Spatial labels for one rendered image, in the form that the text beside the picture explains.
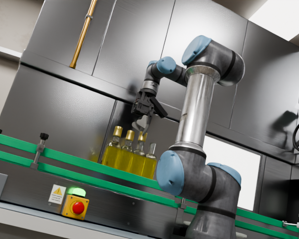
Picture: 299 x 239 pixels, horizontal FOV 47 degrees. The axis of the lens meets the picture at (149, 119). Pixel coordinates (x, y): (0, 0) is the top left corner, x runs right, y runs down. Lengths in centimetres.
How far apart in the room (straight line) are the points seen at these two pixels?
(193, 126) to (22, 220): 53
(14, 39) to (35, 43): 328
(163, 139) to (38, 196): 72
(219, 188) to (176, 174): 14
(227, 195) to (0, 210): 60
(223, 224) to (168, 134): 80
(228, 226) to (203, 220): 7
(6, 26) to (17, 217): 431
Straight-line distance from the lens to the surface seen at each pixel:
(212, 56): 113
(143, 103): 153
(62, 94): 163
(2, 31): 503
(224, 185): 103
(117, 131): 148
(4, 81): 476
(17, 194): 125
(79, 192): 122
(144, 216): 136
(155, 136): 170
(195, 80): 110
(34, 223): 89
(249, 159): 200
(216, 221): 102
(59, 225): 88
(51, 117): 160
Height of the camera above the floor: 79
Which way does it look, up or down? 17 degrees up
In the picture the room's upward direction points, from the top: 14 degrees clockwise
